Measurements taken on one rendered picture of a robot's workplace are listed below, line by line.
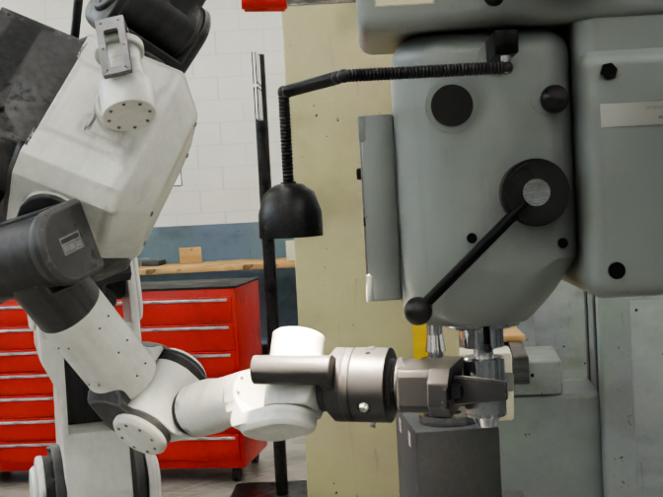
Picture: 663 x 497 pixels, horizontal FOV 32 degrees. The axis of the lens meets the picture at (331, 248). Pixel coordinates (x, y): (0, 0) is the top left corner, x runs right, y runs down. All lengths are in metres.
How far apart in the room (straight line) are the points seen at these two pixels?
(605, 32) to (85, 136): 0.68
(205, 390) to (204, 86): 9.02
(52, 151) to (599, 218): 0.69
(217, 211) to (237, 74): 1.23
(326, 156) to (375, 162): 1.74
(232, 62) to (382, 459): 7.61
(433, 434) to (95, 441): 0.54
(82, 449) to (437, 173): 0.85
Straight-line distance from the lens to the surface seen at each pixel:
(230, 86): 10.44
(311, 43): 3.08
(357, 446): 3.13
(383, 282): 1.31
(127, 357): 1.54
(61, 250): 1.44
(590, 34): 1.25
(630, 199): 1.24
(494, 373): 1.33
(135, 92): 1.45
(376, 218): 1.31
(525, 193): 1.21
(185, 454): 6.05
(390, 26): 1.23
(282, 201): 1.28
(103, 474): 1.88
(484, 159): 1.24
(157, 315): 5.96
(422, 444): 1.66
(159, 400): 1.56
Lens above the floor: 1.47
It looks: 3 degrees down
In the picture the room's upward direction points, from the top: 3 degrees counter-clockwise
